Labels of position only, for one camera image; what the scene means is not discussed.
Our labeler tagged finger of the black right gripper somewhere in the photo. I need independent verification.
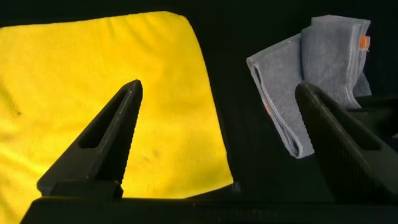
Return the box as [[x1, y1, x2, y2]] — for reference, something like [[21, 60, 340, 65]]
[[347, 95, 398, 110]]

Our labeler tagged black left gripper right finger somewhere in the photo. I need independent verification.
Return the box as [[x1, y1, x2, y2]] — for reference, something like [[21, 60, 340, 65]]
[[294, 80, 398, 205]]

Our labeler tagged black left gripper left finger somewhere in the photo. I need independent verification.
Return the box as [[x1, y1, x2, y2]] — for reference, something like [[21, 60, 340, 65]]
[[36, 79, 144, 199]]

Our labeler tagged grey towel with orange marks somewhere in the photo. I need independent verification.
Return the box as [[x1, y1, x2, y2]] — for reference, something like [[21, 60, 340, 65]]
[[246, 14, 373, 159]]

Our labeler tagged yellow microfibre towel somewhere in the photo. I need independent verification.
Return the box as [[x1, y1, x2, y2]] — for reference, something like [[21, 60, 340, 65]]
[[0, 11, 234, 224]]

